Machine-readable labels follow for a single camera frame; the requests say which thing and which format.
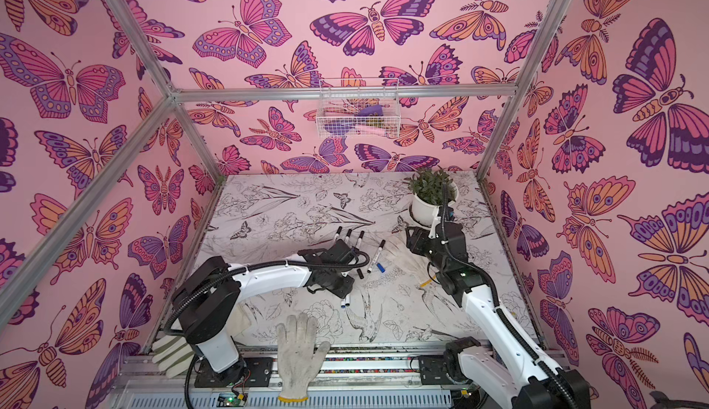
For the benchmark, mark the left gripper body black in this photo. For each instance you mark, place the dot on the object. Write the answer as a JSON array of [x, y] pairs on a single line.
[[340, 285]]

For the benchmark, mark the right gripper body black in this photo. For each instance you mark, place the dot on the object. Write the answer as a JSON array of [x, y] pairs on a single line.
[[420, 241]]

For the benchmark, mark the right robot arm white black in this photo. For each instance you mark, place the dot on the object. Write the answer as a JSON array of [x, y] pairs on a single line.
[[524, 375]]

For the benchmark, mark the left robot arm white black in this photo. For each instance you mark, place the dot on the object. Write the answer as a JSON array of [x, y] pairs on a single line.
[[203, 304]]

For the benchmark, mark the white glove on table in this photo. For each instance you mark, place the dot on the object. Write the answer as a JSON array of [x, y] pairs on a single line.
[[398, 254]]

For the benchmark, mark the white potted green plant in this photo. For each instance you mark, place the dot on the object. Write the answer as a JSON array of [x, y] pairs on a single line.
[[431, 190]]

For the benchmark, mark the white glove front centre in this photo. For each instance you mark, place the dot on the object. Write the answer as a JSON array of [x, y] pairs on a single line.
[[299, 359]]

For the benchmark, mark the green circuit board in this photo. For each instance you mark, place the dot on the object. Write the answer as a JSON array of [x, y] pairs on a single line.
[[231, 400]]

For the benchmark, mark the white glove front left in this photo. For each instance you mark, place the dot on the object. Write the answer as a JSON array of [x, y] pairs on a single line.
[[172, 355]]

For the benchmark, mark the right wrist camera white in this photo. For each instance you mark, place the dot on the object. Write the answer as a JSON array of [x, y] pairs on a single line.
[[443, 214]]

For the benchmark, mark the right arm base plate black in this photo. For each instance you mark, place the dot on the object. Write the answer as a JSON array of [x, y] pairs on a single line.
[[433, 371]]

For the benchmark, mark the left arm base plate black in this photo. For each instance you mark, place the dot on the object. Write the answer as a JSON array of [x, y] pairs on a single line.
[[249, 372]]

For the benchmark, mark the white wire basket on wall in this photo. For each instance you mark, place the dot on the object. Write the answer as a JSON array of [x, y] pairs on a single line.
[[358, 108]]

